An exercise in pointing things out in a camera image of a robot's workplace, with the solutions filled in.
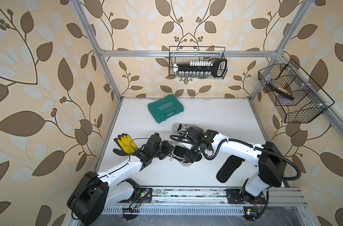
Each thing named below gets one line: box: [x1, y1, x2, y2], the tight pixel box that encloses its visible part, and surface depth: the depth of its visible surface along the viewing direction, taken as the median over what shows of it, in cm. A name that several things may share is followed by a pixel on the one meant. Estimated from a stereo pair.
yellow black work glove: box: [113, 133, 139, 156], surface depth 93 cm
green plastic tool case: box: [147, 94, 185, 124], surface depth 110 cm
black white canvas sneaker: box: [168, 145, 195, 167], surface depth 83 cm
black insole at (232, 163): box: [216, 154, 246, 184], surface depth 84 cm
